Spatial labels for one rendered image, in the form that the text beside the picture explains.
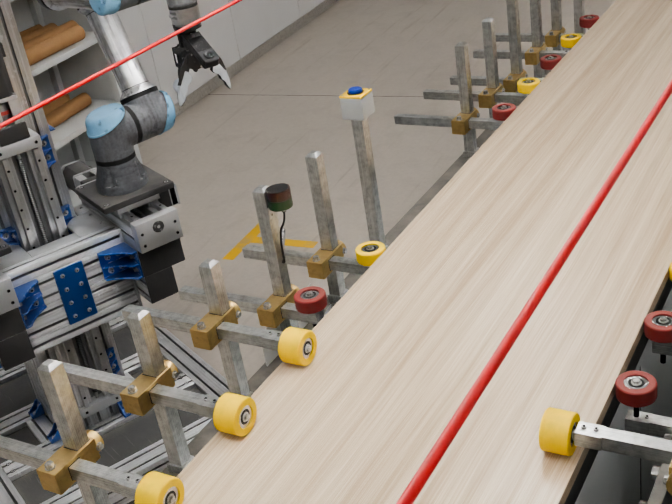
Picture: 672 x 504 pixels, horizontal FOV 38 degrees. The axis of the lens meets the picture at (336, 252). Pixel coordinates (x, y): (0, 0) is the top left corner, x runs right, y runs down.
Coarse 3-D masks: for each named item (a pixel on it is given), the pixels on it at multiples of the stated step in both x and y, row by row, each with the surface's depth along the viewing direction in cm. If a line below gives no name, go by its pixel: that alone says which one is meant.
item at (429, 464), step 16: (656, 112) 98; (640, 128) 95; (624, 160) 89; (608, 176) 87; (608, 192) 85; (592, 208) 82; (576, 240) 78; (560, 256) 76; (544, 288) 72; (528, 304) 71; (512, 336) 68; (496, 352) 66; (496, 368) 65; (480, 384) 63; (464, 400) 62; (464, 416) 61; (448, 432) 60; (432, 448) 59; (432, 464) 57; (416, 480) 56; (400, 496) 56; (416, 496) 56
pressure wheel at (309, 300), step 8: (304, 288) 247; (312, 288) 246; (320, 288) 246; (296, 296) 244; (304, 296) 244; (312, 296) 244; (320, 296) 242; (296, 304) 243; (304, 304) 241; (312, 304) 241; (320, 304) 242; (304, 312) 242; (312, 312) 242
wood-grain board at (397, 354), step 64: (640, 0) 419; (576, 64) 362; (640, 64) 352; (512, 128) 318; (576, 128) 310; (448, 192) 284; (512, 192) 278; (576, 192) 272; (640, 192) 266; (384, 256) 256; (448, 256) 251; (512, 256) 246; (576, 256) 242; (640, 256) 237; (384, 320) 230; (448, 320) 225; (512, 320) 222; (576, 320) 218; (640, 320) 214; (320, 384) 211; (384, 384) 208; (448, 384) 204; (512, 384) 201; (576, 384) 198; (256, 448) 196; (320, 448) 193; (384, 448) 190; (448, 448) 187; (512, 448) 184; (576, 448) 182
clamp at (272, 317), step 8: (296, 288) 256; (272, 296) 253; (280, 296) 252; (288, 296) 252; (272, 304) 250; (280, 304) 249; (264, 312) 248; (272, 312) 246; (280, 312) 250; (264, 320) 249; (272, 320) 248; (280, 320) 250
